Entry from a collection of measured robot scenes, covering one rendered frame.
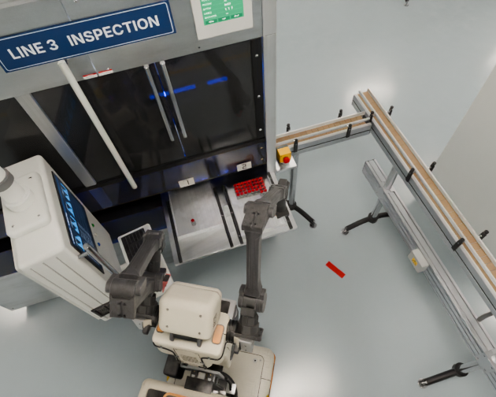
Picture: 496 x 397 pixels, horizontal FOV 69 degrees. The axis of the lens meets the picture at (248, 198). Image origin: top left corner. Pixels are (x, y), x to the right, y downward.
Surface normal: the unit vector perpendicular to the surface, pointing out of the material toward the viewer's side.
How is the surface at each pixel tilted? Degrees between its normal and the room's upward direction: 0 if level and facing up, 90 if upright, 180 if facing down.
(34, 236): 0
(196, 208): 0
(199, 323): 48
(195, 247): 0
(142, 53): 90
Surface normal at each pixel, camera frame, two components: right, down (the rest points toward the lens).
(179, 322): -0.19, 0.26
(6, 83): 0.29, 0.80
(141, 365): -0.07, -0.53
